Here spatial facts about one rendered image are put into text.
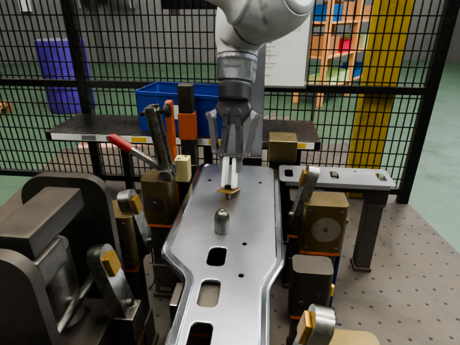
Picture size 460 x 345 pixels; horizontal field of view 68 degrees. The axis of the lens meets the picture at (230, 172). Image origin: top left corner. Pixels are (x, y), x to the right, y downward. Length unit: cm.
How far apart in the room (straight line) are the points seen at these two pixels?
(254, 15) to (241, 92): 19
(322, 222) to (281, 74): 66
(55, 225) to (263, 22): 44
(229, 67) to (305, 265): 43
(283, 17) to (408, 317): 78
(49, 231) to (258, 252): 35
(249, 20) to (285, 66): 62
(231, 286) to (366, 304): 53
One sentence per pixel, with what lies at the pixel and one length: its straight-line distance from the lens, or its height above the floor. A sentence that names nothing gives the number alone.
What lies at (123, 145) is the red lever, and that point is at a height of 113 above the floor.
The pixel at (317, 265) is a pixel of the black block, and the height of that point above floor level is 99.
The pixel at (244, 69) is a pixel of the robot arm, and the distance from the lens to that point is 76.
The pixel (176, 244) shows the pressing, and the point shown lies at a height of 100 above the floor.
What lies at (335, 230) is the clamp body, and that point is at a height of 99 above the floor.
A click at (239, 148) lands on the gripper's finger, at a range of 77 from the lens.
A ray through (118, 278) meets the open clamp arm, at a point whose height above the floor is 105.
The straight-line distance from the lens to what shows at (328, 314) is 41.
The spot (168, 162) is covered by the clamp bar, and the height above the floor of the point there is 108.
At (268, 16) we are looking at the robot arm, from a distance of 62.
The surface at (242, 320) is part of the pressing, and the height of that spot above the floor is 100.
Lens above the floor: 140
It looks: 26 degrees down
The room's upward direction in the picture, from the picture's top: straight up
